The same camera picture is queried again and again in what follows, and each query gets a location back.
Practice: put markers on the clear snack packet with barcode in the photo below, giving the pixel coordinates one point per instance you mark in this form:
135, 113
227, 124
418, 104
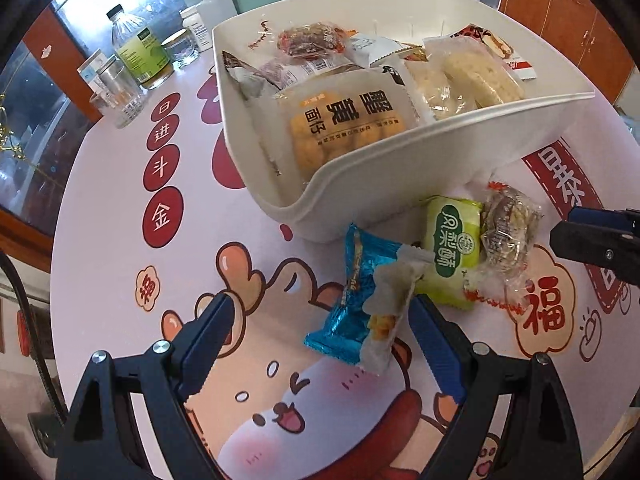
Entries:
295, 71

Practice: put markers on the clear cup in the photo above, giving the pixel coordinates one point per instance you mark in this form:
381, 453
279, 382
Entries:
120, 95

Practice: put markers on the brown wooden cabinet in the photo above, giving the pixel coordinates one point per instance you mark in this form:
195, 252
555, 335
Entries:
565, 20

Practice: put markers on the small white blue box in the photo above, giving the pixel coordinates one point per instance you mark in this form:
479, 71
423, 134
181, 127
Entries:
90, 67

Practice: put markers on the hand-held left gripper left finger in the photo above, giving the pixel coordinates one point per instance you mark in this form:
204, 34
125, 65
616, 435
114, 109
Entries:
205, 355

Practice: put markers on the white pill bottle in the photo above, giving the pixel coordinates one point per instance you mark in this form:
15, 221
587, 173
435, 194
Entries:
195, 27

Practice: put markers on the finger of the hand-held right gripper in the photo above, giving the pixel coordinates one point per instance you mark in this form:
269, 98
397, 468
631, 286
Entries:
595, 216

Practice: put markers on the clear rice cracker packet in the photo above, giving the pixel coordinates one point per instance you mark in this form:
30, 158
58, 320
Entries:
470, 80

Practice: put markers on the torn white snack packet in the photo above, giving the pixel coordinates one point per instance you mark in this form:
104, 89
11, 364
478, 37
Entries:
390, 305

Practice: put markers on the small glass jar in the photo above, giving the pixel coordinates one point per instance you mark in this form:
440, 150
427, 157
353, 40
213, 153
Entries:
180, 50

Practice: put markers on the green pastry packet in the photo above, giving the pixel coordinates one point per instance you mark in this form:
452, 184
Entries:
450, 250

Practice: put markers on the clear nut bar packet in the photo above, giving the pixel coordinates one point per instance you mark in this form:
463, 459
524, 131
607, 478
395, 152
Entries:
505, 240

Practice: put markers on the red label dark snack packet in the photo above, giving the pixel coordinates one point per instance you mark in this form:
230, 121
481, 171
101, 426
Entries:
310, 40

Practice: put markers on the yellow bread packet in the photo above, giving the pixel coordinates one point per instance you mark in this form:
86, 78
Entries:
340, 125

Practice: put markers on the plastic bottle with green label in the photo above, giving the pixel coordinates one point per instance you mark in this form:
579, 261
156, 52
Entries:
140, 50

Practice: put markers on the white plastic bin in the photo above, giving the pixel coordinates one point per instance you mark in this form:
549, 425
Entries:
400, 165

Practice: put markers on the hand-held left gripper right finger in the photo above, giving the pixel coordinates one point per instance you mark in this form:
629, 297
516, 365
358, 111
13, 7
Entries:
435, 355

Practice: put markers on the blue snack packet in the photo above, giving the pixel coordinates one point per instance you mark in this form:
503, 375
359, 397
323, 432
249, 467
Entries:
350, 300

